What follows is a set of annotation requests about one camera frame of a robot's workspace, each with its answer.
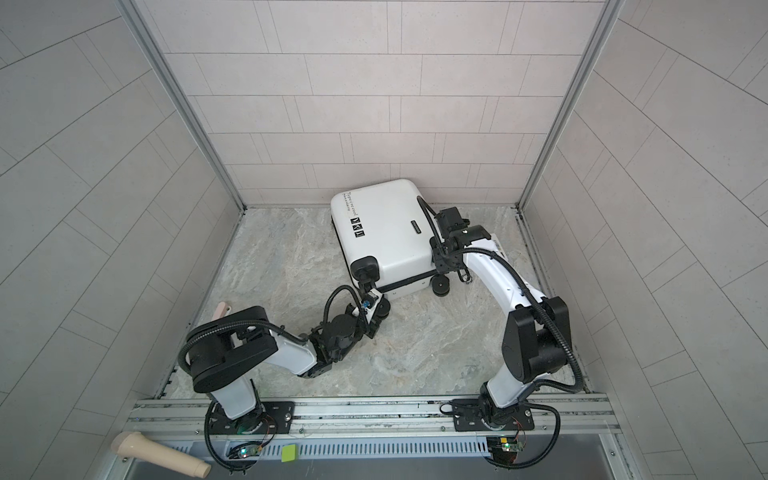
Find circuit board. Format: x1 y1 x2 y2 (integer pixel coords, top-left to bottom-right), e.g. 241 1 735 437
227 442 263 460
486 437 526 465

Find beige cylindrical handle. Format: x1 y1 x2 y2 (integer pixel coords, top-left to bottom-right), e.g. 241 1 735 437
110 432 212 479

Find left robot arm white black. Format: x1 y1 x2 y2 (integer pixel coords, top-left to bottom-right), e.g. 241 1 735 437
177 285 390 420

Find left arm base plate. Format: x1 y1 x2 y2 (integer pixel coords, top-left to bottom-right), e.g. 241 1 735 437
206 401 296 436

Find aluminium rail frame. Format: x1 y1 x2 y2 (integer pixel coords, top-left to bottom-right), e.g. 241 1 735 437
123 394 621 460

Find small pink case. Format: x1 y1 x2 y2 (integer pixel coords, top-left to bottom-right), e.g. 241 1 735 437
212 302 231 320

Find black and white suitcase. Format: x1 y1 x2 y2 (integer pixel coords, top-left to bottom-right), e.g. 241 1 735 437
331 179 450 321

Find green sticky note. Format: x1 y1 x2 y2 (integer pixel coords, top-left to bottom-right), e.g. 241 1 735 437
281 444 298 463

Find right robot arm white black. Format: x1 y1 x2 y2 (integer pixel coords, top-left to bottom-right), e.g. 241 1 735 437
418 199 584 428

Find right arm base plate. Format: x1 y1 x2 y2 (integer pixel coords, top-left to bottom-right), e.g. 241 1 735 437
440 397 535 432

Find right circuit board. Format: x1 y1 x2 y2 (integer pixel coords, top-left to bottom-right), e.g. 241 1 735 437
486 437 526 465

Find left circuit board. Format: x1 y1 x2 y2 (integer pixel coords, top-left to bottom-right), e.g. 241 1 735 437
227 442 263 460

